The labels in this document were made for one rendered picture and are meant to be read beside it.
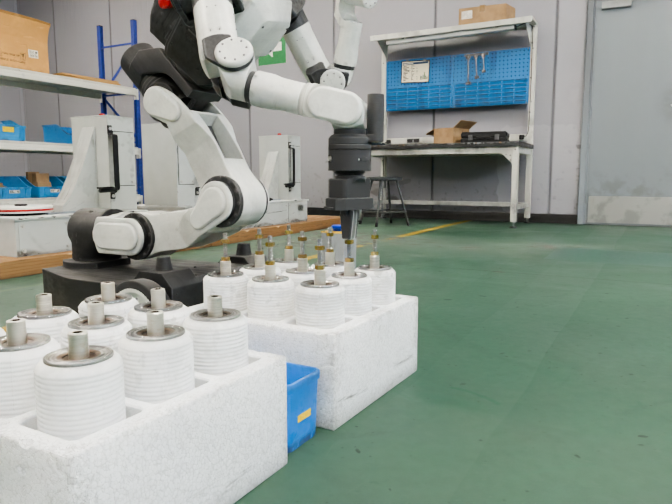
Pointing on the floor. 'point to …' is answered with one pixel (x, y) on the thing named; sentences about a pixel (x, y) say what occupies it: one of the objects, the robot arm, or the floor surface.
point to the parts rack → (12, 77)
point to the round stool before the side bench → (388, 200)
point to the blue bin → (301, 403)
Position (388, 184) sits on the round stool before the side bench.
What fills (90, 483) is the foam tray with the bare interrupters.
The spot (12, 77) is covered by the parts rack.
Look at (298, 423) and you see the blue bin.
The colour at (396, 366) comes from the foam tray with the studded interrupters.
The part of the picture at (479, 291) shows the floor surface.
